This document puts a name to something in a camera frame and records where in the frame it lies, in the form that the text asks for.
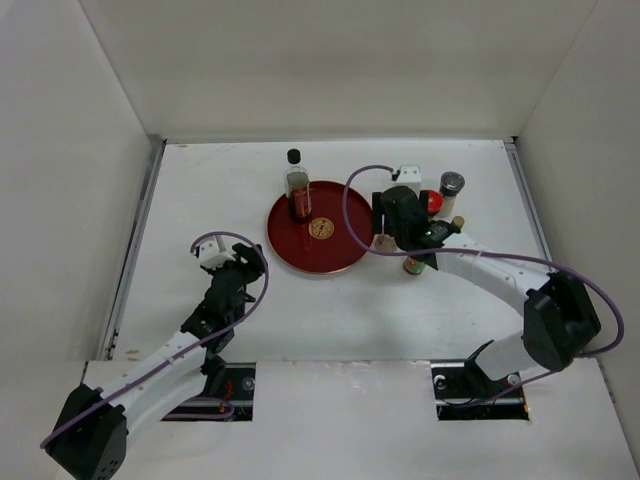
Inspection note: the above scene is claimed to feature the yellow-capped spice shaker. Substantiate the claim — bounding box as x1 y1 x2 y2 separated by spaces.
375 234 396 253

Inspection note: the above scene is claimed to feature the red-lidded sauce jar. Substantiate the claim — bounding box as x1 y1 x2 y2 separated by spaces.
426 190 443 216

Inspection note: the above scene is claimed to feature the green-labelled chili sauce bottle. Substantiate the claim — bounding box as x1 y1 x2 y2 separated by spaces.
403 257 426 275

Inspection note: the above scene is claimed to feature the small gold-capped oil bottle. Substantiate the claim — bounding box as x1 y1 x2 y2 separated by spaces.
450 216 465 232

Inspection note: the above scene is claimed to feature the tall black-capped sauce bottle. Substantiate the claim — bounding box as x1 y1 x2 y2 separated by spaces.
284 149 312 222

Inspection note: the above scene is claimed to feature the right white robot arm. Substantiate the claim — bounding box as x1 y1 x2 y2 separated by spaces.
372 186 601 396

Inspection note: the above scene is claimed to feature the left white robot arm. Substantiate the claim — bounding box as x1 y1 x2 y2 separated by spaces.
40 237 269 479

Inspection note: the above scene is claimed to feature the grey-capped pepper shaker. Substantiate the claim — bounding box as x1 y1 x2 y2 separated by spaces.
439 171 465 217

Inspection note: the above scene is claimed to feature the round red tray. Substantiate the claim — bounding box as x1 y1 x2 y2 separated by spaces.
266 180 374 274

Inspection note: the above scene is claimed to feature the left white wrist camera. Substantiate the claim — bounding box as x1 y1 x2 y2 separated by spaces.
191 236 234 270

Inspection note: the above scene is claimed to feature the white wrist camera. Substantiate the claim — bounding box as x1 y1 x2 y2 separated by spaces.
191 236 234 270
392 165 422 192

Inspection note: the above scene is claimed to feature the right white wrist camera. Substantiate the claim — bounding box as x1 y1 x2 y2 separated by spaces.
392 165 422 192

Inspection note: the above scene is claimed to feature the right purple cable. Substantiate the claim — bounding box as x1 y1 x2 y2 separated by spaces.
343 164 625 409

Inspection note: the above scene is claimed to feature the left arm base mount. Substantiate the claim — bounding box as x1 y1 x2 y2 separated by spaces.
163 362 257 422

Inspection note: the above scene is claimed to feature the left metal frame rail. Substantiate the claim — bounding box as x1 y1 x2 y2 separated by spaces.
96 134 167 360

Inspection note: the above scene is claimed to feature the metal frame rail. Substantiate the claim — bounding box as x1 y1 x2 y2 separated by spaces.
96 134 167 360
503 138 552 260

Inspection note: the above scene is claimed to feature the right metal frame rail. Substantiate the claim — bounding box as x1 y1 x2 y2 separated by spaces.
503 138 552 260

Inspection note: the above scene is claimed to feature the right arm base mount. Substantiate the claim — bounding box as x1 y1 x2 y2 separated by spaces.
431 342 529 421

